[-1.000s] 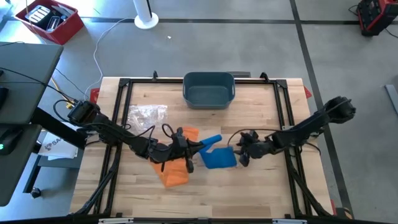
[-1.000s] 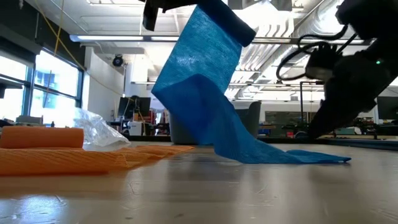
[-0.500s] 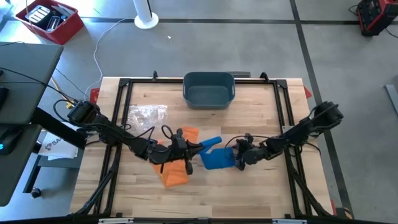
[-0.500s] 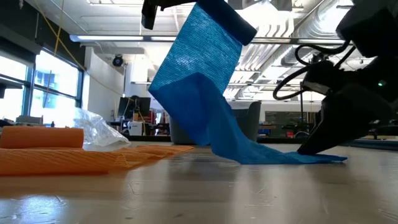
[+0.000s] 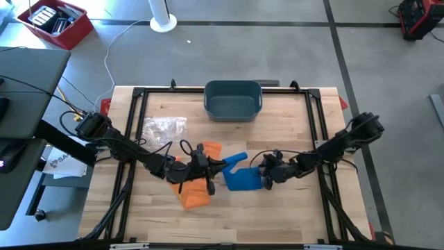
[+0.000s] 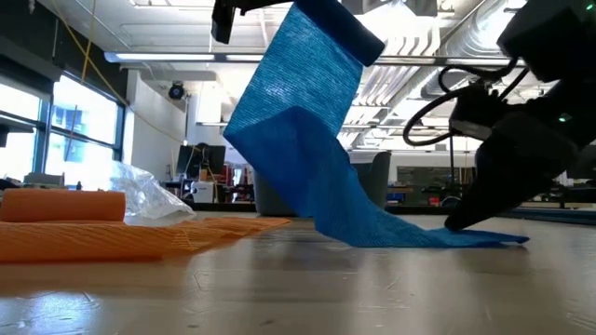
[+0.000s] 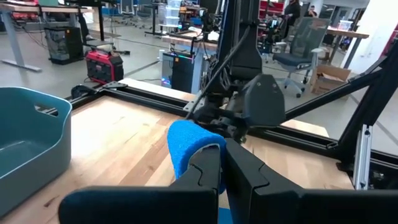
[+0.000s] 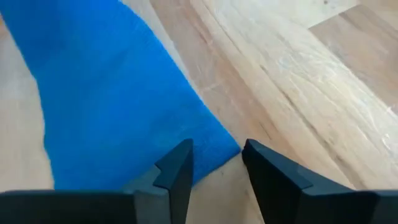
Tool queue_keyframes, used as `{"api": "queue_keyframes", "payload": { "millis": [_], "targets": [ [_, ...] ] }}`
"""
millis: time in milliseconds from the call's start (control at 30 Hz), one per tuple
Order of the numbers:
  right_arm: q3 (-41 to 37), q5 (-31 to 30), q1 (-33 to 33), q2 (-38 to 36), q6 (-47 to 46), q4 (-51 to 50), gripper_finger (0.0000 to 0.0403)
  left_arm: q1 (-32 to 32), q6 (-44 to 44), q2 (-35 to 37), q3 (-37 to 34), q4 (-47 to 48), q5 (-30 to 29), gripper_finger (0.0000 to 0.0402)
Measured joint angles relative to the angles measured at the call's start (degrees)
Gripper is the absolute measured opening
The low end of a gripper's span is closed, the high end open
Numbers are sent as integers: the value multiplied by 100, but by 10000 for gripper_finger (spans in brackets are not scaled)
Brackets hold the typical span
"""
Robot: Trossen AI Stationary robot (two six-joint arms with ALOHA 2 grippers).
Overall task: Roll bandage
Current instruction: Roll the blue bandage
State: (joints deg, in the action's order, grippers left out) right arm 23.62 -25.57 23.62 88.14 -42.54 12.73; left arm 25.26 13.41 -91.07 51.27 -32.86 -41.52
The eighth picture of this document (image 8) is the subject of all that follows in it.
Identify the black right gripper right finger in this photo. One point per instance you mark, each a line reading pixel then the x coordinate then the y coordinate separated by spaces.
pixel 280 186

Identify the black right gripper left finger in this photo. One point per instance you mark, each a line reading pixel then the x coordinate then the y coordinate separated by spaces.
pixel 174 174

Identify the blue elastic bandage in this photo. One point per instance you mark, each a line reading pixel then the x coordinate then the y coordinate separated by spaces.
pixel 109 93

